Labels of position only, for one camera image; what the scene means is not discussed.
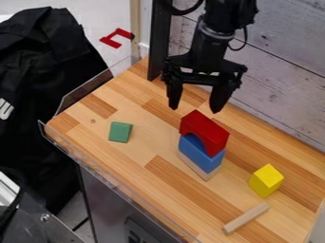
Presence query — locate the black cloth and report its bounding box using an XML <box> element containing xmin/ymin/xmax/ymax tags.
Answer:
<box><xmin>0</xmin><ymin>6</ymin><xmax>111</xmax><ymax>216</ymax></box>

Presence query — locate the green block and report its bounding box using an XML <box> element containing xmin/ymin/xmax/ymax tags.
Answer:
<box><xmin>107</xmin><ymin>121</ymin><xmax>135</xmax><ymax>144</ymax></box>

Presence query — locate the black post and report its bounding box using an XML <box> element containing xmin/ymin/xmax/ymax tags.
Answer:
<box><xmin>145</xmin><ymin>0</ymin><xmax>175</xmax><ymax>82</ymax></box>

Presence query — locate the long wooden block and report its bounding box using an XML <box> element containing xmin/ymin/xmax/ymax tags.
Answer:
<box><xmin>221</xmin><ymin>202</ymin><xmax>272</xmax><ymax>235</ymax></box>

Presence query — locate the red arch block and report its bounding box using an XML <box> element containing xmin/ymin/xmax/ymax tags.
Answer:
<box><xmin>178</xmin><ymin>109</ymin><xmax>232</xmax><ymax>159</ymax></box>

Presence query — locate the blue block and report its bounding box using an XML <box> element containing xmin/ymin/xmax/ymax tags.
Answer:
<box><xmin>176</xmin><ymin>133</ymin><xmax>226</xmax><ymax>175</ymax></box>

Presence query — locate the yellow cube block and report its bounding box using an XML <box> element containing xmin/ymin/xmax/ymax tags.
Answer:
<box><xmin>247</xmin><ymin>162</ymin><xmax>286</xmax><ymax>199</ymax></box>

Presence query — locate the beige flat block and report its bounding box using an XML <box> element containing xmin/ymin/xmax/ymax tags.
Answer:
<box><xmin>176</xmin><ymin>149</ymin><xmax>224</xmax><ymax>182</ymax></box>

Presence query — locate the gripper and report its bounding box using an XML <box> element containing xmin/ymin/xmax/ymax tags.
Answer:
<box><xmin>160</xmin><ymin>53</ymin><xmax>249</xmax><ymax>115</ymax></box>

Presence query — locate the red clamp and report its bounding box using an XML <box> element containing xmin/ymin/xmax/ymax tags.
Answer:
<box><xmin>97</xmin><ymin>28</ymin><xmax>136</xmax><ymax>49</ymax></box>

